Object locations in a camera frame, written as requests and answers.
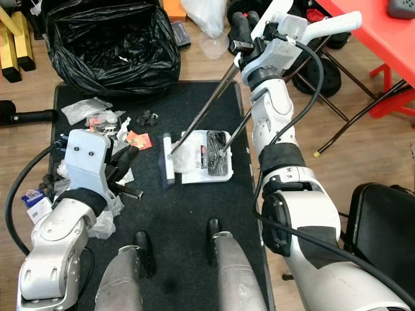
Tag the silver left robot leg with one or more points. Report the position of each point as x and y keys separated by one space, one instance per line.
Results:
x=120 y=282

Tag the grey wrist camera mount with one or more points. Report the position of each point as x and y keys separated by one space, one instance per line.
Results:
x=279 y=52
x=87 y=162

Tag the black foam bench roller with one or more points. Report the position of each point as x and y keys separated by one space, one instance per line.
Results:
x=26 y=113

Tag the black rubbish bag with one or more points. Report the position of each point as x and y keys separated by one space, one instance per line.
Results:
x=110 y=52

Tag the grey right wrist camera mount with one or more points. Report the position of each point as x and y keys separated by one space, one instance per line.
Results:
x=279 y=52

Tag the orange red foil packet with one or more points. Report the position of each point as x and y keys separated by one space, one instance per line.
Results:
x=139 y=140

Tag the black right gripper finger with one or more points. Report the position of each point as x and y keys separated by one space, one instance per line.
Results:
x=237 y=32
x=253 y=23

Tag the small black plastic clips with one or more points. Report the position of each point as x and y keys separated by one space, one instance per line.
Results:
x=148 y=118

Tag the orange foam block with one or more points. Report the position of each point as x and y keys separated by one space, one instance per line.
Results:
x=173 y=8

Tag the black folding chair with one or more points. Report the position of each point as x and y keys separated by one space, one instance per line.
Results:
x=382 y=227

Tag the black weight plate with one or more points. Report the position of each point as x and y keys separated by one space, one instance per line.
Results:
x=331 y=81

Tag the white card with blue print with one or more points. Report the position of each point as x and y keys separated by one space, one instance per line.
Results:
x=35 y=206

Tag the silver robot leg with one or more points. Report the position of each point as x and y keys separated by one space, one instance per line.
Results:
x=237 y=275
x=120 y=282

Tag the crumpled clear plastic wrapper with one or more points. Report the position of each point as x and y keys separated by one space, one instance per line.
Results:
x=188 y=161
x=65 y=155
x=85 y=111

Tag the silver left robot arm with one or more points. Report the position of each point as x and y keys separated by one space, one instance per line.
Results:
x=52 y=259

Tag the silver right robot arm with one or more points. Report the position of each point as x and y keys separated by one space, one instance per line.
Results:
x=318 y=259

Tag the red plastic table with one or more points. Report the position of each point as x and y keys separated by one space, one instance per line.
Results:
x=389 y=26

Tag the silver right robot leg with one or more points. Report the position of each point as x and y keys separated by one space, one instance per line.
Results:
x=237 y=275

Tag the clear wrapper with red print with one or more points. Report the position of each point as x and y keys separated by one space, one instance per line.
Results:
x=104 y=122

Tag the white plastic bag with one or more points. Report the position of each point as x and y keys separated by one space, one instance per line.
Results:
x=204 y=16

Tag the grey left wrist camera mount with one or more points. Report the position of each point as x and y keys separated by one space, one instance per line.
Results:
x=87 y=162

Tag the clear plastic cup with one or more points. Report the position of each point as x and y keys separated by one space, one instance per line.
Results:
x=213 y=46

